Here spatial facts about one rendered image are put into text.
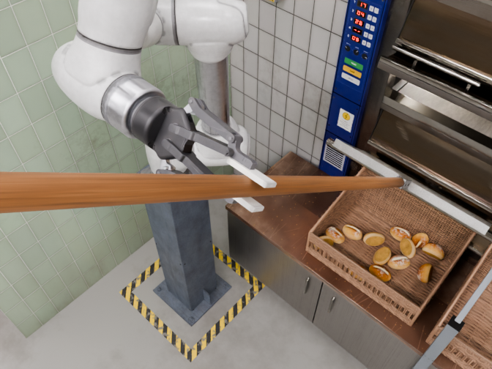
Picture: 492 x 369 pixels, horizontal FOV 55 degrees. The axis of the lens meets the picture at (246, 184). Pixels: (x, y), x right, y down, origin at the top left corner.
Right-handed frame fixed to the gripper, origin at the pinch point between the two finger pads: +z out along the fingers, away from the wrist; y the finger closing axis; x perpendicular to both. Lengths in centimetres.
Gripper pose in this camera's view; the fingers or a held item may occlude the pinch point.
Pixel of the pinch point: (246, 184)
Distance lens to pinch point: 64.2
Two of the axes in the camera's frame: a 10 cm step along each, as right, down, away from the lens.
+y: -4.4, 8.6, 2.7
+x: -5.0, 0.2, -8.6
